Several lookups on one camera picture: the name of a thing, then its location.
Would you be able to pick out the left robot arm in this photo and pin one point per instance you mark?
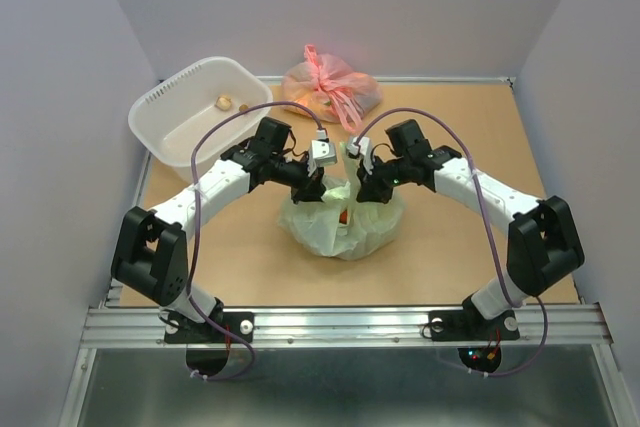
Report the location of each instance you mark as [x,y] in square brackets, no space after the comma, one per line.
[157,249]

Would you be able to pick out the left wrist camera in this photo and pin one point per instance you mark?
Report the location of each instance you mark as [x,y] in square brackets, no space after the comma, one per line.
[321,153]

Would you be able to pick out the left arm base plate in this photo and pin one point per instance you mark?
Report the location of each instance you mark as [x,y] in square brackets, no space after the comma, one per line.
[210,329]

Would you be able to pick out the white plastic basket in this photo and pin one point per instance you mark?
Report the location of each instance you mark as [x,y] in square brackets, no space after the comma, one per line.
[171,119]

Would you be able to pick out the small beige fake garlic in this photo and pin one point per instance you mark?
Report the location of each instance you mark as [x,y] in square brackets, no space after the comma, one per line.
[224,103]

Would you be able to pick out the aluminium front rail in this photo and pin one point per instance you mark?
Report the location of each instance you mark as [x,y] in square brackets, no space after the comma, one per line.
[344,327]

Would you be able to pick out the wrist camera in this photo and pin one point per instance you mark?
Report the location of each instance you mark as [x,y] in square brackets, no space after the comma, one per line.
[321,153]
[361,148]

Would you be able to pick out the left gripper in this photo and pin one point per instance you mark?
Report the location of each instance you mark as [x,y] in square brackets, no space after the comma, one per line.
[310,189]

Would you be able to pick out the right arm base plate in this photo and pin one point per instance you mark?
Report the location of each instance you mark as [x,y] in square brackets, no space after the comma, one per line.
[458,325]

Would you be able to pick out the pink tied plastic bag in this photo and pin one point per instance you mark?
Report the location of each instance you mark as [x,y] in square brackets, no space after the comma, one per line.
[332,89]

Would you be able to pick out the green plastic bag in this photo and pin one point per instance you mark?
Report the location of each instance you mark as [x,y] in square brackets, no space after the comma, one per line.
[316,227]

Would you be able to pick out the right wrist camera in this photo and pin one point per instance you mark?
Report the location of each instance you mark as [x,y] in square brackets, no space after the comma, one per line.
[361,148]

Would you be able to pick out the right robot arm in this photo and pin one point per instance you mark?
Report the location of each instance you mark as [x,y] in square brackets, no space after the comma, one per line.
[543,244]

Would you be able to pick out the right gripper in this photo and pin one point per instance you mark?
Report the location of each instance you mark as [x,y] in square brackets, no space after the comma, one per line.
[370,188]

